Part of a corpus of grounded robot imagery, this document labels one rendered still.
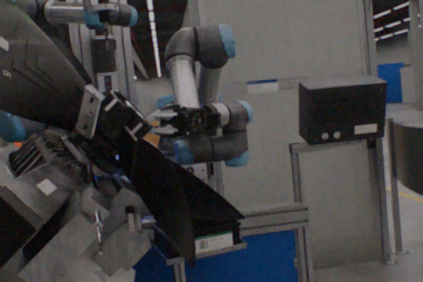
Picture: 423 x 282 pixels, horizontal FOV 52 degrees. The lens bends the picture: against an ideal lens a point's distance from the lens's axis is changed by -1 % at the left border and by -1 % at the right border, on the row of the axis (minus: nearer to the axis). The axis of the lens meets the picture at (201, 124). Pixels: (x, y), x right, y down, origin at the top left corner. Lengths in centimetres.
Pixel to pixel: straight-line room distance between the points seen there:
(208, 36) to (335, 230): 202
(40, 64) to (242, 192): 230
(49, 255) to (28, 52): 32
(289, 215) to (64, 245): 93
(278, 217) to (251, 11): 175
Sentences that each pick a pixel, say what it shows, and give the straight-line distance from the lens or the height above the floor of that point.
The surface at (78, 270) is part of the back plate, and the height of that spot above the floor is 93.
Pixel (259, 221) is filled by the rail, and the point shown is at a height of 82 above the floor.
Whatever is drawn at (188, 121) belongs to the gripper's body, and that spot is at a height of 117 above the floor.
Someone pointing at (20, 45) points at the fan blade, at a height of 134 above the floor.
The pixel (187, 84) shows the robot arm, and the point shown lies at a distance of 138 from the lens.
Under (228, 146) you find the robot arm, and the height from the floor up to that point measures 108.
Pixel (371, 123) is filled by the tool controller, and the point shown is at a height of 110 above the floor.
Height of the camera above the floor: 123
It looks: 3 degrees down
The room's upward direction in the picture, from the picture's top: 6 degrees counter-clockwise
